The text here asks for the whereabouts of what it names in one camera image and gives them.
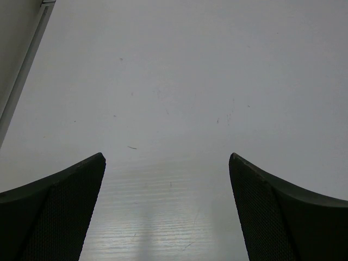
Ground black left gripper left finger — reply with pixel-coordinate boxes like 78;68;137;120
1;153;106;260

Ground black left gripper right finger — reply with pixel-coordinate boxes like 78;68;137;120
229;153;347;260

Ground aluminium table edge rail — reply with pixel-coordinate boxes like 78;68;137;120
1;1;56;143

